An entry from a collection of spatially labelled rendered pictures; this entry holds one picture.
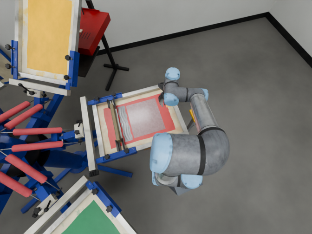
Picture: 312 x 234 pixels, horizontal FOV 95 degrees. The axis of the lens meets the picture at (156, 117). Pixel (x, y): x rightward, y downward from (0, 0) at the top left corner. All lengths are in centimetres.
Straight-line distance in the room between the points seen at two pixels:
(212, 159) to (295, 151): 271
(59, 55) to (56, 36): 16
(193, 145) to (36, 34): 168
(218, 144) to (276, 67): 339
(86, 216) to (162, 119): 97
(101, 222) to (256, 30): 432
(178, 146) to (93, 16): 201
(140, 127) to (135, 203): 123
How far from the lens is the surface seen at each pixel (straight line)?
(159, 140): 40
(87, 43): 187
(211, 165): 42
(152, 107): 141
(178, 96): 73
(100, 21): 211
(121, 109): 143
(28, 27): 189
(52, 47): 170
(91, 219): 139
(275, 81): 352
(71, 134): 143
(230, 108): 277
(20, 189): 148
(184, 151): 39
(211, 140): 43
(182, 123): 133
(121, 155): 127
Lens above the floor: 222
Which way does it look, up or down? 68 degrees down
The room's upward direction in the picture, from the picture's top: 1 degrees counter-clockwise
